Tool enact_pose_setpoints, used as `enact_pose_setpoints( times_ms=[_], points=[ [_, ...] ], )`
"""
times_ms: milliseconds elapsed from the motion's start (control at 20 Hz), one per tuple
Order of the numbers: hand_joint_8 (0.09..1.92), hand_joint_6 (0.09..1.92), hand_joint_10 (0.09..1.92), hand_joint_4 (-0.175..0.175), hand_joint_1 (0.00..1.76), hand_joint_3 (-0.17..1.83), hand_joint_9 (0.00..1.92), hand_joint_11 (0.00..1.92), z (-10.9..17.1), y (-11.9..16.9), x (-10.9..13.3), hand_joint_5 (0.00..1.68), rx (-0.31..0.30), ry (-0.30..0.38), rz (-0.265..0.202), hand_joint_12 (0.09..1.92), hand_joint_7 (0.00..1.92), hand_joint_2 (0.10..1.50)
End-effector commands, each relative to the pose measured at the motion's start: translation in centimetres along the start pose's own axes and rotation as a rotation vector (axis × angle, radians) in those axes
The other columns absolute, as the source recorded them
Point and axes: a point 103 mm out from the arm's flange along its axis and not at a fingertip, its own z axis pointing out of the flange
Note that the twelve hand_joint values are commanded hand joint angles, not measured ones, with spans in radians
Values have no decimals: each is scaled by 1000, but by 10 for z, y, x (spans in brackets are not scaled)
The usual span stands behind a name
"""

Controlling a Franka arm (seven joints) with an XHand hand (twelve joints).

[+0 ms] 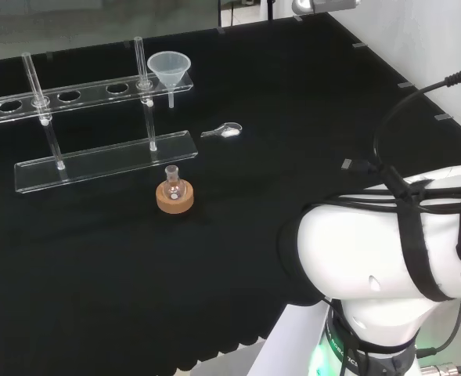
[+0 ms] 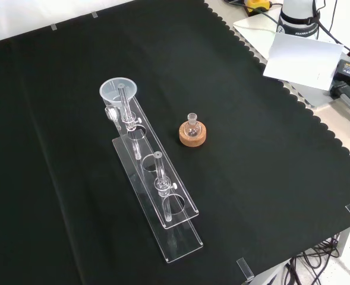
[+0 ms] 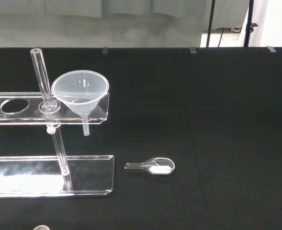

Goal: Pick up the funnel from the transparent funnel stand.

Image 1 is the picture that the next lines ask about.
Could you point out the translucent plastic funnel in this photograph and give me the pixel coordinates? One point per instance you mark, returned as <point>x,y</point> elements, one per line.
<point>169,69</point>

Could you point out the glass weighing funnel with powder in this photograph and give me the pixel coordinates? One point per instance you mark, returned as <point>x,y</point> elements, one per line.
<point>226,130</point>

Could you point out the clear acrylic funnel stand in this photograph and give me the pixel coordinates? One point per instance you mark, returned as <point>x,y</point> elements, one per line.
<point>97,117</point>

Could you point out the grey device on stand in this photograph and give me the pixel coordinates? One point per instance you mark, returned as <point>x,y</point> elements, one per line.
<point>324,4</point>

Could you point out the small round-bottom glass flask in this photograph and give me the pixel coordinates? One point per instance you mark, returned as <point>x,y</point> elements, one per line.
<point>173,188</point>

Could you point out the black table cloth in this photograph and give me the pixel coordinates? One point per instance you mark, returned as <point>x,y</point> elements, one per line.
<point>175,254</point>

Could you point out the black tripod leg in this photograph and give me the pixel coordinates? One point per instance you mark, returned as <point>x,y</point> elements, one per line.
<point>270,8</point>

